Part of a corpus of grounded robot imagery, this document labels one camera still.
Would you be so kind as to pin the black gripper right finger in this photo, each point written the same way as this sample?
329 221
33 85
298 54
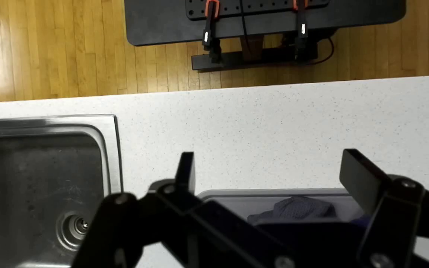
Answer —
398 209

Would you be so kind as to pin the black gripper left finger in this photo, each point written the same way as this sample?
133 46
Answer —
125 233

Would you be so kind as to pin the dark grey towel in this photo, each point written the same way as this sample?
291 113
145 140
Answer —
293 209

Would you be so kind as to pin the grey plastic tray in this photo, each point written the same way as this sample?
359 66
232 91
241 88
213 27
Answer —
229 203

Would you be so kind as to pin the stainless steel sink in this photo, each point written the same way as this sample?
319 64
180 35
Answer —
30 183

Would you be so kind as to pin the orange black clamp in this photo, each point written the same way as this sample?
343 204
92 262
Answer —
210 35
301 30

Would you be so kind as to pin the black mobile cart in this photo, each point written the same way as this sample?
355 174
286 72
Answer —
174 23

